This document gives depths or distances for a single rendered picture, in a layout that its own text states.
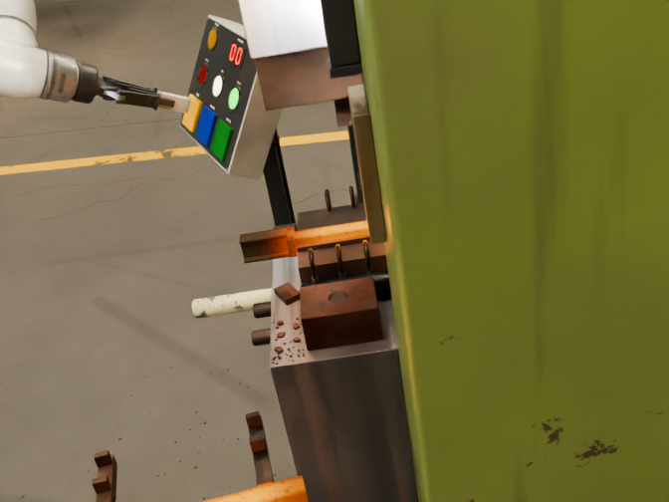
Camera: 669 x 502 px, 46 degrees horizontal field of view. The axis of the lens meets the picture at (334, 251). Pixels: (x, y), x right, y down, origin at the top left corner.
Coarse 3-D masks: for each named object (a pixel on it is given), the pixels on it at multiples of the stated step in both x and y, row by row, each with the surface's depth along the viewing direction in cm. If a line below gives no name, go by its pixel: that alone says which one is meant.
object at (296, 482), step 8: (288, 480) 97; (296, 480) 97; (256, 488) 97; (264, 488) 97; (272, 488) 97; (280, 488) 96; (288, 488) 96; (296, 488) 96; (304, 488) 96; (224, 496) 97; (232, 496) 96; (240, 496) 96; (248, 496) 96; (256, 496) 96; (264, 496) 96; (272, 496) 96; (280, 496) 95; (288, 496) 95; (296, 496) 95; (304, 496) 96
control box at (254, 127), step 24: (216, 24) 180; (240, 24) 187; (216, 48) 179; (216, 72) 177; (240, 72) 167; (216, 96) 175; (240, 96) 166; (216, 120) 175; (240, 120) 165; (264, 120) 166; (240, 144) 166; (264, 144) 168; (240, 168) 168
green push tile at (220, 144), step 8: (216, 128) 173; (224, 128) 169; (232, 128) 167; (216, 136) 172; (224, 136) 169; (216, 144) 172; (224, 144) 168; (216, 152) 171; (224, 152) 168; (224, 160) 169
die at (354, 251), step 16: (336, 208) 145; (352, 208) 144; (304, 224) 140; (320, 224) 139; (336, 224) 138; (336, 240) 132; (352, 240) 131; (368, 240) 132; (304, 256) 131; (320, 256) 130; (352, 256) 128; (384, 256) 128; (304, 272) 129; (320, 272) 129; (336, 272) 129; (352, 272) 129
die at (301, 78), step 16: (320, 48) 108; (256, 64) 109; (272, 64) 109; (288, 64) 109; (304, 64) 109; (320, 64) 109; (272, 80) 110; (288, 80) 110; (304, 80) 111; (320, 80) 111; (336, 80) 111; (352, 80) 111; (272, 96) 112; (288, 96) 112; (304, 96) 112; (320, 96) 112; (336, 96) 112
